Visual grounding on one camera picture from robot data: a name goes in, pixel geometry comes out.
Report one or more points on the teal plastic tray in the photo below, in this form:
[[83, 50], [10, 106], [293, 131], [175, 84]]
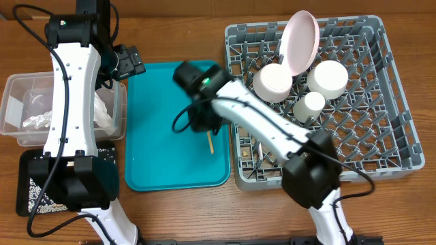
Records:
[[158, 159]]

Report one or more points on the white cup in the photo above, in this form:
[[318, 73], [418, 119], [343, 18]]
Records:
[[309, 106]]

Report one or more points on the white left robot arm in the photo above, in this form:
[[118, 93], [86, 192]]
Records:
[[83, 59]]

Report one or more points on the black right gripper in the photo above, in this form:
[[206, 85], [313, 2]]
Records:
[[201, 124]]

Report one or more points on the clear plastic waste bin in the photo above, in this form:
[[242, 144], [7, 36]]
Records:
[[30, 94]]

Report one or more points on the white plastic fork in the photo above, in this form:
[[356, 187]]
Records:
[[260, 152]]

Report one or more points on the large white plate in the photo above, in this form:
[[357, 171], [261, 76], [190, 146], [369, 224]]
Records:
[[299, 42]]

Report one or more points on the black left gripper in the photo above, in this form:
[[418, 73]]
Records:
[[133, 64]]

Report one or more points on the white paper napkin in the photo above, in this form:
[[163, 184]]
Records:
[[41, 120]]

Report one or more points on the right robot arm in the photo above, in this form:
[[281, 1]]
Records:
[[311, 168]]

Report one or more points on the wooden chopstick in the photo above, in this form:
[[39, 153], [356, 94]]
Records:
[[210, 142]]

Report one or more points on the white bowl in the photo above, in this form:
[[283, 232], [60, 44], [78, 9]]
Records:
[[329, 78]]

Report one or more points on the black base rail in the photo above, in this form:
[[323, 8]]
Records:
[[301, 240]]

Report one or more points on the black rectangular tray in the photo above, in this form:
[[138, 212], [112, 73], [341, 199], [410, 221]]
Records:
[[27, 190]]

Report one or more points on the pink saucer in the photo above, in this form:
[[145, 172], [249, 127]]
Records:
[[272, 83]]

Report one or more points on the cooked rice with peanuts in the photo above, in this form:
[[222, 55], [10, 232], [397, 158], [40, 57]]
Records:
[[41, 200]]

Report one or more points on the white tissue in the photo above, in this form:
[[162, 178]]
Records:
[[101, 116]]

